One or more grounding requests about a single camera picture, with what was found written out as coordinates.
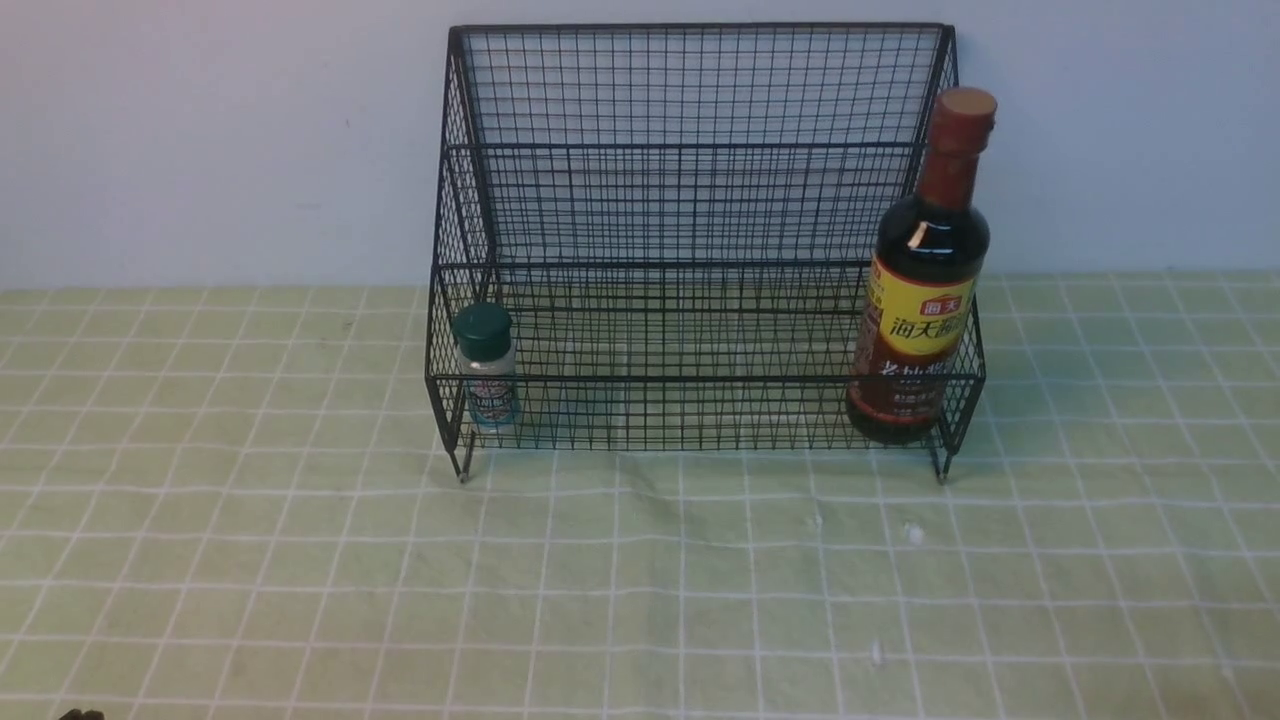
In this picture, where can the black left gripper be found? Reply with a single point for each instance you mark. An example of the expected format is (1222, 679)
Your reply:
(82, 714)

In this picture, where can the black wire mesh rack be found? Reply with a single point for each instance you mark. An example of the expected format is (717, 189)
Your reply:
(679, 218)

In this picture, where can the green-capped white pepper bottle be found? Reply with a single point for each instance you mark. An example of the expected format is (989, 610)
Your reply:
(486, 356)

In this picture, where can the green checked tablecloth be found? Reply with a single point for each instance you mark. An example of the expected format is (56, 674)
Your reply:
(231, 503)

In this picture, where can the dark soy sauce bottle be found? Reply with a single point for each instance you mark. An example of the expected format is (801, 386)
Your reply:
(929, 251)

